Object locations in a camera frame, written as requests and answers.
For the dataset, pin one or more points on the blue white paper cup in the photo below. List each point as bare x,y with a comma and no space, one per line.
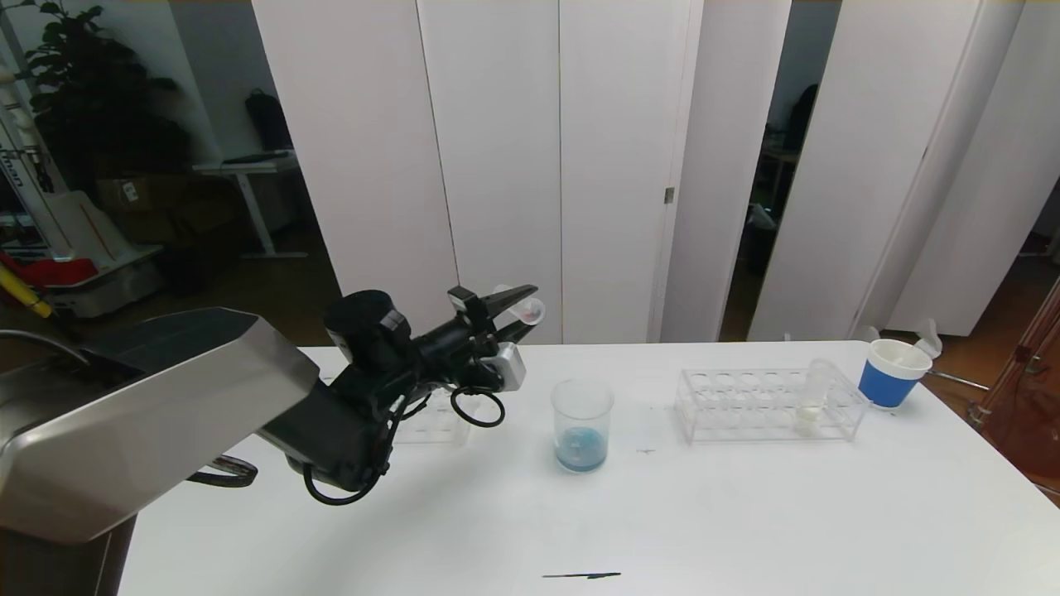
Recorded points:
883,387

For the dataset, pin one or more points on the clear acrylic tube rack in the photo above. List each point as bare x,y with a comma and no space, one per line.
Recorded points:
435,426
745,414

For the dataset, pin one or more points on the orange red pigment test tube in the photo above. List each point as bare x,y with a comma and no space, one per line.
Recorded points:
530,312

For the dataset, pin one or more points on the pink red pigment test tube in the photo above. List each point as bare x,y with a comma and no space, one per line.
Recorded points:
926,341

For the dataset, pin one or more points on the yellow tube object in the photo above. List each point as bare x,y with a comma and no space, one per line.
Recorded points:
21,294

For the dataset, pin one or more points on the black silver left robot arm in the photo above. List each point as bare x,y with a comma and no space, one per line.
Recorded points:
166,414

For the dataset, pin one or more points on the white standing desk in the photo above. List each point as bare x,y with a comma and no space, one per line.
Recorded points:
248,166

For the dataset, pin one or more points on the pale yellow pigment test tube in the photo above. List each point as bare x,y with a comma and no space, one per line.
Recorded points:
805,418

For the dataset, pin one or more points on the clear plastic beaker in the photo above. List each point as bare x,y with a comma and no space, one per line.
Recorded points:
581,455

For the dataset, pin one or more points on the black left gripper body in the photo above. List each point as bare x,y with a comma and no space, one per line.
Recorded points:
474,321

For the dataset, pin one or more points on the black backpack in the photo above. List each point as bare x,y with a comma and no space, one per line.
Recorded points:
269,124

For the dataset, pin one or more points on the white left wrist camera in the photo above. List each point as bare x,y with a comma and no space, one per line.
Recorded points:
508,366

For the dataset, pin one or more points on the red flat object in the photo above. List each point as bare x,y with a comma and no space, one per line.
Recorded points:
62,271

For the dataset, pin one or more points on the dark green potted plant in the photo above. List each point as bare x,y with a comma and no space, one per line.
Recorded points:
91,91

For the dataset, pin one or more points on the white machine with base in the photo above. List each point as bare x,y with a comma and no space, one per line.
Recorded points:
91,240

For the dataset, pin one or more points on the dark bin with white bag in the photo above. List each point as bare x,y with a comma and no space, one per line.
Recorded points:
758,248

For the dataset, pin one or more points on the brown cardboard box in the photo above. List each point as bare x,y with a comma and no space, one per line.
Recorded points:
149,193

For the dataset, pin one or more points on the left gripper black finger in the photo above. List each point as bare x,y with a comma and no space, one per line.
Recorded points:
489,302
513,331

